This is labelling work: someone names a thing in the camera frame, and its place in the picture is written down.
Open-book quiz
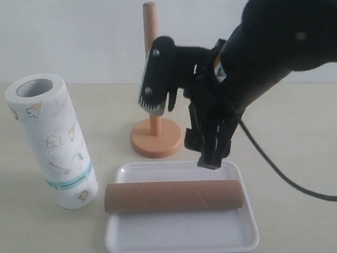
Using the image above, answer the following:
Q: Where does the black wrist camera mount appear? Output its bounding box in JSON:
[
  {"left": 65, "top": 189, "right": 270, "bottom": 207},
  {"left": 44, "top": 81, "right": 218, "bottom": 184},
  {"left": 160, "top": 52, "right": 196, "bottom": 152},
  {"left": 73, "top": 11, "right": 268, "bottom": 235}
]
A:
[{"left": 138, "top": 36, "right": 211, "bottom": 116}]

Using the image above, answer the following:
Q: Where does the white rectangular plastic tray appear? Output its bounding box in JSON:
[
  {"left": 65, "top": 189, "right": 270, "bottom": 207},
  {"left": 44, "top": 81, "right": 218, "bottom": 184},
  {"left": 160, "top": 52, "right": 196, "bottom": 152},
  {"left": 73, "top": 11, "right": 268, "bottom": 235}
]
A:
[{"left": 105, "top": 161, "right": 260, "bottom": 252}]

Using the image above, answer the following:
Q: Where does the patterned white paper towel roll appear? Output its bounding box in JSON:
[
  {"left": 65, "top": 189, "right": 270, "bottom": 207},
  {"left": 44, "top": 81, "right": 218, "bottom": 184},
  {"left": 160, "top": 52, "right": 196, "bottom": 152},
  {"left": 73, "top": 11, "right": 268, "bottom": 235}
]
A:
[{"left": 5, "top": 73, "right": 98, "bottom": 209}]

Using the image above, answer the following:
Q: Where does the wooden paper towel holder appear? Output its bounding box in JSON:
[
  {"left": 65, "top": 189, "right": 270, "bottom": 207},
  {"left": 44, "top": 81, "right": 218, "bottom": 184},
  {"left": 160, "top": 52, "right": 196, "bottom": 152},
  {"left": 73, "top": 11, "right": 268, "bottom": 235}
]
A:
[{"left": 130, "top": 2, "right": 182, "bottom": 159}]

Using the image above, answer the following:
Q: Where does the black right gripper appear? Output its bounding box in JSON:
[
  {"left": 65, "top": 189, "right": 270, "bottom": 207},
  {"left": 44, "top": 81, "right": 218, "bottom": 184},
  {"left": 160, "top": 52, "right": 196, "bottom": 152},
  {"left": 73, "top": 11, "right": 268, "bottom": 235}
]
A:
[{"left": 184, "top": 40, "right": 247, "bottom": 169}]

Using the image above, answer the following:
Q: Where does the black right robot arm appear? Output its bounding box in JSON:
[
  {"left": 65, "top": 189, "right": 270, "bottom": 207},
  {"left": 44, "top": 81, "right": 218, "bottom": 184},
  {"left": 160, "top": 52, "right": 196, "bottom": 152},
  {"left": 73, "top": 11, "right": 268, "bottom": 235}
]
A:
[{"left": 186, "top": 1, "right": 336, "bottom": 169}]

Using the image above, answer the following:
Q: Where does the brown cardboard tube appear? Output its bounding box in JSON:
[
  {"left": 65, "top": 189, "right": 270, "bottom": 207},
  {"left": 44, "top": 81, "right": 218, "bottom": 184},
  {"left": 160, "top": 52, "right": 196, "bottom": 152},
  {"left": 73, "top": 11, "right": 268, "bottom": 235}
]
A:
[{"left": 104, "top": 180, "right": 244, "bottom": 213}]

